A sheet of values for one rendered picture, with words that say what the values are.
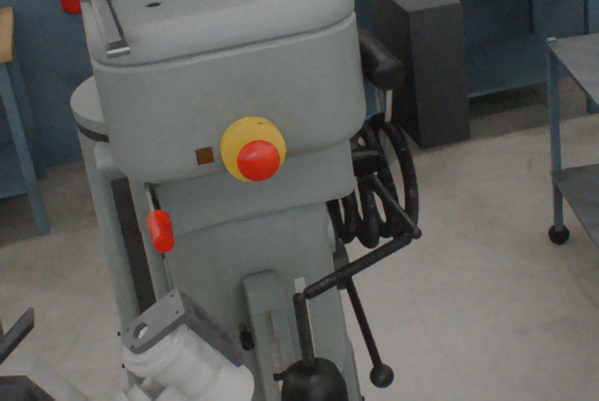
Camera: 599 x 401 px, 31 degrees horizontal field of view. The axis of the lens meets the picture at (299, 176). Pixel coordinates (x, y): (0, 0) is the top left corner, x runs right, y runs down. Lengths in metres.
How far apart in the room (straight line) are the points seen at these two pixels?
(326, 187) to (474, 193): 3.63
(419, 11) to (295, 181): 0.42
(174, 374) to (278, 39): 0.32
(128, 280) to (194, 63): 0.80
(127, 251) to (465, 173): 3.38
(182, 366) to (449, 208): 3.79
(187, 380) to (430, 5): 0.73
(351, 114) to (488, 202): 3.66
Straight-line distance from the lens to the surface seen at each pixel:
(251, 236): 1.22
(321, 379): 1.16
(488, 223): 4.55
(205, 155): 1.03
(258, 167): 0.99
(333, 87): 1.04
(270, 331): 1.24
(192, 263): 1.24
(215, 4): 1.03
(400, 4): 1.53
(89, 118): 1.77
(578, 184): 4.14
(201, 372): 0.96
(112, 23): 1.00
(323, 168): 1.17
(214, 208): 1.16
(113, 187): 1.68
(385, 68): 1.07
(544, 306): 4.00
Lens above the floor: 2.16
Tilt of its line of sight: 25 degrees down
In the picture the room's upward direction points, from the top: 8 degrees counter-clockwise
